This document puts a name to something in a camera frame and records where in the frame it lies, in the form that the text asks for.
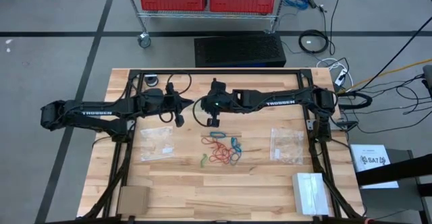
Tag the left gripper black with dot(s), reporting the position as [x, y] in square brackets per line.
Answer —
[173, 104]

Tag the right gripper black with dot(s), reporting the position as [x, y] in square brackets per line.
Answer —
[221, 102]

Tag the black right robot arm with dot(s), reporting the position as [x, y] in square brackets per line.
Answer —
[280, 102]

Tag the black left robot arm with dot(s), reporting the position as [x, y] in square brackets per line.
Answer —
[96, 114]

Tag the blue rubber band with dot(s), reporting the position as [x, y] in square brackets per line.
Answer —
[238, 156]
[233, 141]
[211, 135]

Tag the white tape roll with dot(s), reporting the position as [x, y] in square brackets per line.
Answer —
[151, 80]

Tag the black perforated box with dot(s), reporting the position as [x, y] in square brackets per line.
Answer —
[239, 50]

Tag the brown cardboard box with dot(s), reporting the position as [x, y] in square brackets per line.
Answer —
[133, 200]

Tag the white box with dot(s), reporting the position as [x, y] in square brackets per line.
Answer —
[310, 193]

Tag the white power strip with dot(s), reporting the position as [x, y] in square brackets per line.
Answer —
[341, 77]

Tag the white printed manual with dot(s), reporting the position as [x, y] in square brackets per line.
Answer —
[368, 153]

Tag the black metal beam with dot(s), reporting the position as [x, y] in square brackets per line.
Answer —
[398, 170]

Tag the grey cabinet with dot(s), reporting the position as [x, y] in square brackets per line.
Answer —
[388, 203]

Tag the grey device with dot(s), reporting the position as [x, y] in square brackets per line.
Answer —
[428, 79]

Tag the black metal table frame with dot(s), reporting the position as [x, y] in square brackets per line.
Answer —
[256, 71]

